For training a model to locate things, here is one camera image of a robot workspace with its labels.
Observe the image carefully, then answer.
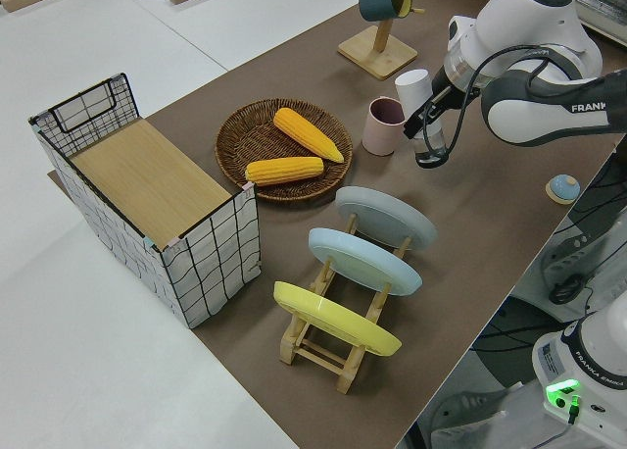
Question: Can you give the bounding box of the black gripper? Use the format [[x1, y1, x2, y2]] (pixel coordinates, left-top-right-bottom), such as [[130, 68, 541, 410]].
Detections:
[[403, 65, 484, 140]]

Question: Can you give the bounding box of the white cup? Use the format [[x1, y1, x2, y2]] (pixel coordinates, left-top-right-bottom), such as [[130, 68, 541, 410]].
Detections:
[[394, 69, 450, 171]]

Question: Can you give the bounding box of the pink mug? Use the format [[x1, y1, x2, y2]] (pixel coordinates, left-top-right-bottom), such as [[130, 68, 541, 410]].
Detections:
[[362, 97, 407, 157]]

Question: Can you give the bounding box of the wooden mug tree stand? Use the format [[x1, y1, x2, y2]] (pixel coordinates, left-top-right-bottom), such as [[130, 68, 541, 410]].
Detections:
[[337, 0, 425, 81]]

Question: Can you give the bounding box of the grey plate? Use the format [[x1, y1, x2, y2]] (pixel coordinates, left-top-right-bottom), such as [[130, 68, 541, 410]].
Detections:
[[334, 185, 438, 252]]

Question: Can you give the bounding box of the yellow corn cob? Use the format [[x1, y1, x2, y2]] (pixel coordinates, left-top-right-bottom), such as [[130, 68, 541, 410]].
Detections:
[[244, 156, 325, 187], [272, 107, 345, 164]]

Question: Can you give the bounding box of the brown table mat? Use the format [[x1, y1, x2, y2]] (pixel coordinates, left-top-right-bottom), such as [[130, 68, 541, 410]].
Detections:
[[46, 0, 623, 449]]

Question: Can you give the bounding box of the dark teal mug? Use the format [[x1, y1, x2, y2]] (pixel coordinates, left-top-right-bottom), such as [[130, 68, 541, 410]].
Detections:
[[359, 0, 414, 22]]

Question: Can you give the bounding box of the light blue plate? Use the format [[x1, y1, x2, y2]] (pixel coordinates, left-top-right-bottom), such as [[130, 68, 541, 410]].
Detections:
[[308, 227, 423, 298]]

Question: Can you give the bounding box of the small blue bell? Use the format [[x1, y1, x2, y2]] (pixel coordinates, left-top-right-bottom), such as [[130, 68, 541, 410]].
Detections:
[[545, 174, 582, 205]]

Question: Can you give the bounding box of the round wicker basket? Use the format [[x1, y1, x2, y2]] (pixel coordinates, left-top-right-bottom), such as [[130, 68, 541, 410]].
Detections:
[[215, 98, 355, 204]]

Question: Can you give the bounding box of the yellow plate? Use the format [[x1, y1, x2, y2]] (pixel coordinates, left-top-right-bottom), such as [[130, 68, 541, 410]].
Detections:
[[272, 280, 404, 358]]

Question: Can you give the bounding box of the white toaster oven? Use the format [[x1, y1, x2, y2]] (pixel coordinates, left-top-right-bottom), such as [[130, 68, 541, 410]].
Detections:
[[571, 0, 627, 41]]

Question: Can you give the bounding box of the wooden plate rack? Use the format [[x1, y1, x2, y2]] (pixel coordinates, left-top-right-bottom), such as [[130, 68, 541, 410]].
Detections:
[[279, 212, 415, 395]]

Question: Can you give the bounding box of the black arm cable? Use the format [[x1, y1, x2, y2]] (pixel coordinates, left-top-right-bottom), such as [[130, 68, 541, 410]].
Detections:
[[415, 44, 564, 169]]

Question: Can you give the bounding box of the wire basket with wooden boards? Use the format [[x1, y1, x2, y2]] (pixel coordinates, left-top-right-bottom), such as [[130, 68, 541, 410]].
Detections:
[[27, 72, 262, 330]]

